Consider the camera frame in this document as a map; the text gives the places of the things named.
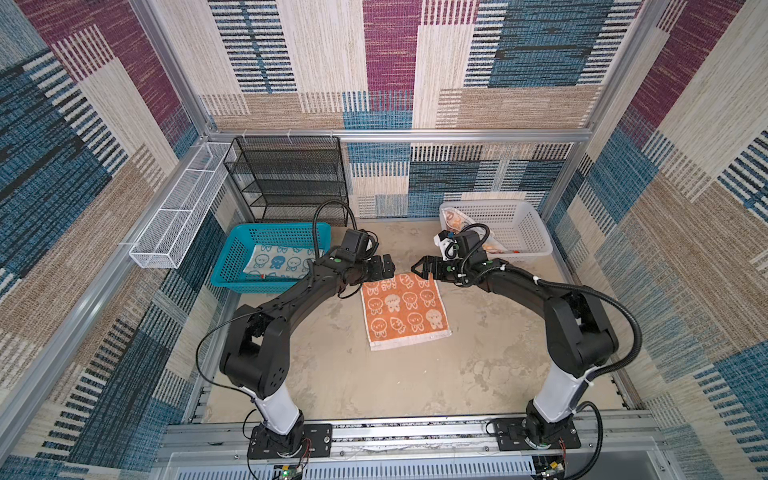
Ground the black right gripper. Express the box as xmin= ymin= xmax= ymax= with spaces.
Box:
xmin=410 ymin=256 xmax=469 ymax=281

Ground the orange and cream towel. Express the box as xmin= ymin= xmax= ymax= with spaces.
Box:
xmin=362 ymin=273 xmax=452 ymax=351

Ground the blue and cream towel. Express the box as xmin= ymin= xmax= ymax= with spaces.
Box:
xmin=243 ymin=244 xmax=315 ymax=280

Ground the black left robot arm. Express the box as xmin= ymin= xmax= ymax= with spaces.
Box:
xmin=219 ymin=229 xmax=396 ymax=458

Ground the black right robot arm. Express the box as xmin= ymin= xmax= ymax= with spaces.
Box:
xmin=411 ymin=229 xmax=619 ymax=449

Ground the white plastic laundry basket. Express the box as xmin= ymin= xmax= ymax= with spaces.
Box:
xmin=440 ymin=199 xmax=553 ymax=262

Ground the teal plastic basket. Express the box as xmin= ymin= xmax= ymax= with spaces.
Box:
xmin=211 ymin=223 xmax=331 ymax=294

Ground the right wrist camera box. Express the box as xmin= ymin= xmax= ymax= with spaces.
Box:
xmin=434 ymin=230 xmax=459 ymax=261

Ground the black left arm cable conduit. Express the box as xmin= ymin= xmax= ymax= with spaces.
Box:
xmin=311 ymin=199 xmax=359 ymax=259

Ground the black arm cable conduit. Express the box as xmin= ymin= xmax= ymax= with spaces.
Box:
xmin=311 ymin=199 xmax=359 ymax=259
xmin=446 ymin=223 xmax=643 ymax=382

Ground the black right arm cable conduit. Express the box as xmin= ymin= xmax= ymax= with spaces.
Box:
xmin=446 ymin=223 xmax=643 ymax=382

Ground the black wire shelf rack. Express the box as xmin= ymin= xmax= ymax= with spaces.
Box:
xmin=223 ymin=136 xmax=349 ymax=223

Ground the white wire mesh tray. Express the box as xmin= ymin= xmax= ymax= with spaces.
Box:
xmin=129 ymin=142 xmax=229 ymax=269

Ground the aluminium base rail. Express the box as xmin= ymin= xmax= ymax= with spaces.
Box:
xmin=150 ymin=410 xmax=684 ymax=479

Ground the aluminium frame post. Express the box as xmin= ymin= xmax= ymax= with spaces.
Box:
xmin=539 ymin=0 xmax=668 ymax=223

